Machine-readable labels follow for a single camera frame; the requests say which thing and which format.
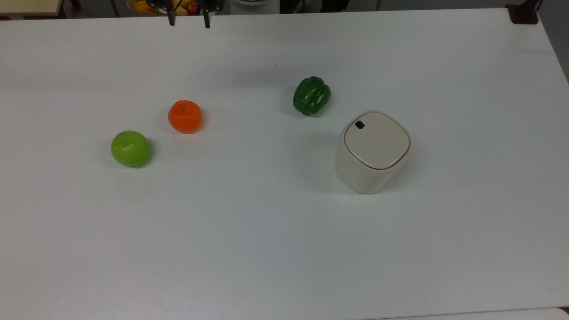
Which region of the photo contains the white round base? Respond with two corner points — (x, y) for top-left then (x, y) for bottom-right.
(229, 0), (280, 15)

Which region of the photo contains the light wooden table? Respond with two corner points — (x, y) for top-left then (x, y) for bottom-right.
(0, 0), (64, 19)

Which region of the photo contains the beige garbage bin lid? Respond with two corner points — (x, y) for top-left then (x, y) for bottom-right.
(344, 112), (410, 170)

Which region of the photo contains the green bell pepper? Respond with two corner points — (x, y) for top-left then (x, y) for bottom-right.
(293, 76), (332, 116)

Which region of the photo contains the light green apple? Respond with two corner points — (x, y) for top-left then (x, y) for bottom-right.
(111, 130), (152, 168)

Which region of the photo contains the dark corner clamp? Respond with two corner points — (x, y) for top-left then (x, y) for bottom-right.
(506, 0), (540, 25)

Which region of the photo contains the basket of toy fruit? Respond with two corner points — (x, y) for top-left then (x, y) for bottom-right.
(127, 0), (206, 17)

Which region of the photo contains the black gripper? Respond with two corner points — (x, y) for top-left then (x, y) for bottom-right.
(147, 0), (224, 29)

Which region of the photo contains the beige garbage bin body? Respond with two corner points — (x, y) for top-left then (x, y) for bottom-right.
(334, 110), (413, 195)

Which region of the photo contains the orange tangerine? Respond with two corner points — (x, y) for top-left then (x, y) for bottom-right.
(168, 100), (203, 134)

